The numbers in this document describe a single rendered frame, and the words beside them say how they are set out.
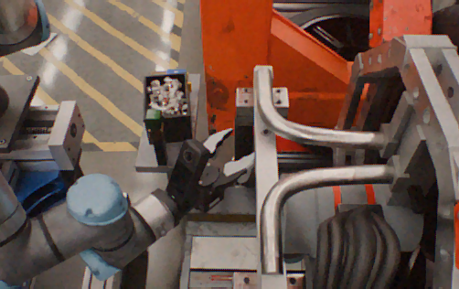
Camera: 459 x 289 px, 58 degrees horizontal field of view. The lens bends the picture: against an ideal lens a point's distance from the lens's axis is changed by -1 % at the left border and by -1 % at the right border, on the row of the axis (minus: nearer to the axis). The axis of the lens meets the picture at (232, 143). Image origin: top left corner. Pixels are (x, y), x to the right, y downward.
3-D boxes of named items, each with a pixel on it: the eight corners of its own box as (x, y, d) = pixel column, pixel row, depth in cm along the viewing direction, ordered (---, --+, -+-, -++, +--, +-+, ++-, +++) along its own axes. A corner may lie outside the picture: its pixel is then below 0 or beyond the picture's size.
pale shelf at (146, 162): (191, 173, 126) (190, 167, 124) (135, 172, 127) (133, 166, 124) (201, 80, 154) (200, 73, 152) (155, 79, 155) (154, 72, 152)
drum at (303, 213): (404, 272, 69) (436, 231, 58) (276, 271, 69) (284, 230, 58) (386, 201, 78) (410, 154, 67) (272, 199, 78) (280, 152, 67)
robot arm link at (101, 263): (92, 271, 61) (106, 292, 68) (153, 225, 66) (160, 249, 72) (66, 236, 65) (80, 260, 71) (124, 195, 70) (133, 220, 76)
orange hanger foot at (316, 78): (438, 140, 122) (494, 43, 96) (261, 137, 123) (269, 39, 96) (422, 101, 133) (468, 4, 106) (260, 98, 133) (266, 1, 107)
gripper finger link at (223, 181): (239, 161, 79) (197, 176, 77) (239, 155, 78) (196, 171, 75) (250, 179, 76) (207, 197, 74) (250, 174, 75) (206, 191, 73)
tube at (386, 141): (392, 160, 59) (417, 107, 51) (256, 158, 59) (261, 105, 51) (368, 79, 70) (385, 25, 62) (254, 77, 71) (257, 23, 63)
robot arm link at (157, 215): (126, 198, 70) (155, 229, 66) (147, 183, 72) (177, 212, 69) (133, 220, 76) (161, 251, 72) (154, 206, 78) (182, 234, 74)
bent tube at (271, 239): (432, 299, 46) (474, 258, 38) (260, 297, 46) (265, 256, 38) (396, 173, 58) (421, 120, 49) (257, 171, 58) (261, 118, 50)
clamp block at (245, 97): (286, 127, 74) (290, 105, 70) (235, 126, 74) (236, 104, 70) (284, 107, 77) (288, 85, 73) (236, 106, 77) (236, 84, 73)
